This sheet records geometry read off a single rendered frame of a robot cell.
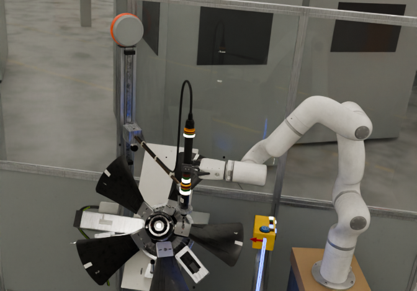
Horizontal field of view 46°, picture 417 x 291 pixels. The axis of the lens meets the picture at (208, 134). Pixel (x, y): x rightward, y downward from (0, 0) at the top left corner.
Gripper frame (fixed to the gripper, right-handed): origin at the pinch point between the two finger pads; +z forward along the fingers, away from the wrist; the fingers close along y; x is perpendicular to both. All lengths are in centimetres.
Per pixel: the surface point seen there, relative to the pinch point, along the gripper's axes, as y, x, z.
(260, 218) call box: 34, -41, -34
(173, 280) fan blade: -13.5, -46.8, 0.4
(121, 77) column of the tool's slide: 55, 16, 42
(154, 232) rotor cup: -7.0, -29.3, 10.4
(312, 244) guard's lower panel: 70, -76, -68
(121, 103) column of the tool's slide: 55, 2, 42
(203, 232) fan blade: -0.5, -30.2, -9.0
